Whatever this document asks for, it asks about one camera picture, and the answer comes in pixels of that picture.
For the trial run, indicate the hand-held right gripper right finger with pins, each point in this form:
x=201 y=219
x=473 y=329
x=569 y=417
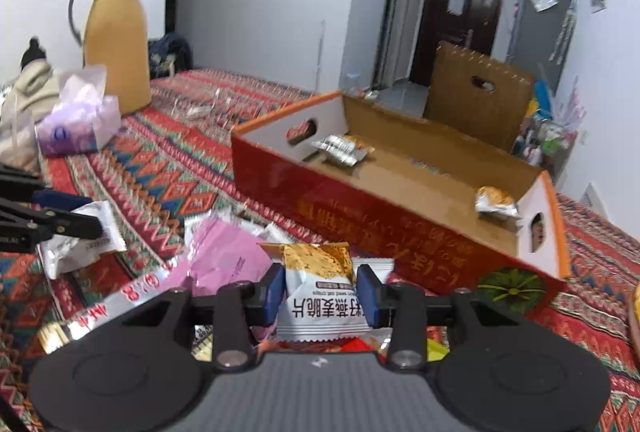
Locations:
x=367 y=297

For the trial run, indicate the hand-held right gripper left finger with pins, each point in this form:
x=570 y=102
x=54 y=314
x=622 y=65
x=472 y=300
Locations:
x=274 y=294

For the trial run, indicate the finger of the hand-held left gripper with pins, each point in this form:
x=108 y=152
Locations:
x=75 y=224
x=65 y=199

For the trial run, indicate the white snack packet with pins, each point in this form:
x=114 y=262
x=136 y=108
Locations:
x=65 y=257

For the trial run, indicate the oat crisp snack packet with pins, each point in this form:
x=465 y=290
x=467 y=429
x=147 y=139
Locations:
x=315 y=272

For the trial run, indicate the red cardboard box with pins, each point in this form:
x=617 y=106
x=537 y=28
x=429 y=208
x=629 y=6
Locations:
x=400 y=232

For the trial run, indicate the pink plastic packet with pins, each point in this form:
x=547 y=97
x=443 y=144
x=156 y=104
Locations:
x=225 y=257

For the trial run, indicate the purple tissue pack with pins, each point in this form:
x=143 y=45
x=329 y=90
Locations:
x=75 y=127

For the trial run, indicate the red white strip packet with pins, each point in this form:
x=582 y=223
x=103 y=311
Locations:
x=125 y=297

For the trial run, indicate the cream hoodie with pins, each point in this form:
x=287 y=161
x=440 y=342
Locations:
x=30 y=87

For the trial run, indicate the yellow thermos jug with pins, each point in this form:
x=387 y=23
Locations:
x=117 y=52

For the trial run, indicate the dark backpack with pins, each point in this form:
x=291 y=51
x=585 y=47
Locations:
x=170 y=55

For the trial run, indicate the brown cardboard box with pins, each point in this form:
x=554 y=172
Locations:
x=460 y=112

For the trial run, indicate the storage rack with bottles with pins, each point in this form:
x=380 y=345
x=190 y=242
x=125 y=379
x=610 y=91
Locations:
x=545 y=137

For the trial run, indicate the dark brown entrance door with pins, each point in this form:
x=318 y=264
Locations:
x=450 y=42

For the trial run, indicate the grey refrigerator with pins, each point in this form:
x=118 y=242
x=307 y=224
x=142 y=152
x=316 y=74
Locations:
x=535 y=37

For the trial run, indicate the white folded umbrella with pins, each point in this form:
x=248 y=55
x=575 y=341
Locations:
x=562 y=35

